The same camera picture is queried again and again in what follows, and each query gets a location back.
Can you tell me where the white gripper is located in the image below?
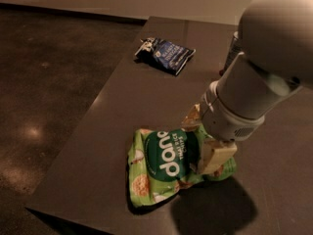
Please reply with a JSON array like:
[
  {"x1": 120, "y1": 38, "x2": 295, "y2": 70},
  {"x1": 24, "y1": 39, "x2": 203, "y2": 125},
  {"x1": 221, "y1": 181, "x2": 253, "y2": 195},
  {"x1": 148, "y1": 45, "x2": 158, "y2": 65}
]
[{"x1": 182, "y1": 81, "x2": 265, "y2": 174}]

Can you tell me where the green rice chip bag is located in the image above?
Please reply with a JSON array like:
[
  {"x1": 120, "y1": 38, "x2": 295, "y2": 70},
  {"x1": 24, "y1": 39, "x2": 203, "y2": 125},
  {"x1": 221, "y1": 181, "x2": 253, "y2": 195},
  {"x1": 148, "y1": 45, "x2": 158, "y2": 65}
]
[{"x1": 128, "y1": 125, "x2": 237, "y2": 209}]

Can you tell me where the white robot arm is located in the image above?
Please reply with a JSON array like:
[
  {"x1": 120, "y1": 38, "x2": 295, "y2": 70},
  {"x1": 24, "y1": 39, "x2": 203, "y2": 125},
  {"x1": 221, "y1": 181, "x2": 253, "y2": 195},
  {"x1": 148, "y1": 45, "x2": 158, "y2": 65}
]
[{"x1": 182, "y1": 0, "x2": 313, "y2": 174}]

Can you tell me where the blue snack bag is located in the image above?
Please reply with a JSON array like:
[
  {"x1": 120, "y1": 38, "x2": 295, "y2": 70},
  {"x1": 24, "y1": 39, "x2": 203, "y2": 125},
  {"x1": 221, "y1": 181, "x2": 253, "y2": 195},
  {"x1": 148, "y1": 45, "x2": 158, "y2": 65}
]
[{"x1": 135, "y1": 37, "x2": 196, "y2": 76}]

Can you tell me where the silver redbull can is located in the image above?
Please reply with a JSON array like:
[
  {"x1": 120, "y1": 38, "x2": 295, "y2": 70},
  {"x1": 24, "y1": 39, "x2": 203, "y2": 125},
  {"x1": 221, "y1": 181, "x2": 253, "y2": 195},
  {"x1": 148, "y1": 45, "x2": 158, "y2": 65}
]
[{"x1": 222, "y1": 31, "x2": 242, "y2": 72}]

